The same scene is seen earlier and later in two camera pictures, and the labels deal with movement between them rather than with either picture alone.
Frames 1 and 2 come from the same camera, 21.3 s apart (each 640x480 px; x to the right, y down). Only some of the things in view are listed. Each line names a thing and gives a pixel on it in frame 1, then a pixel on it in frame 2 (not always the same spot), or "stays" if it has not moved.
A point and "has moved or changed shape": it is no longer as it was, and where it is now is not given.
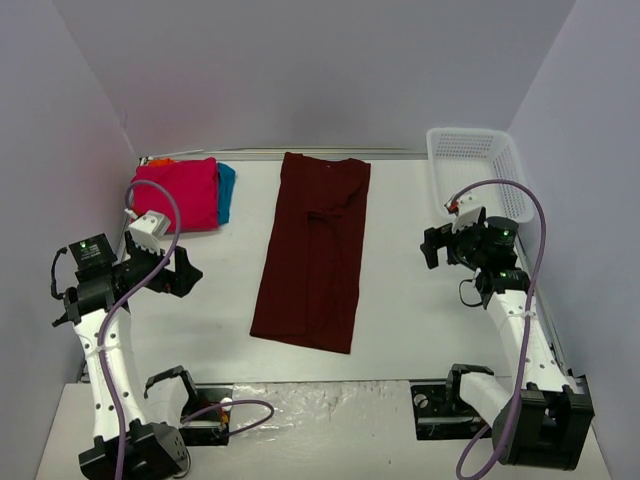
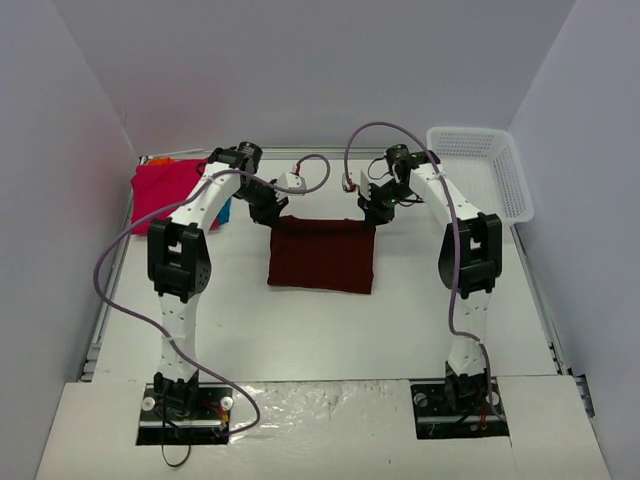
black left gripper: x=163 y=273 -> x=267 y=211
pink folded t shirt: x=193 y=185 stays
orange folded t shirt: x=161 y=162 stays
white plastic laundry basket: x=461 y=157 stays
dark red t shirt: x=309 y=292 has moved or changed shape
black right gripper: x=451 y=245 -> x=375 y=211
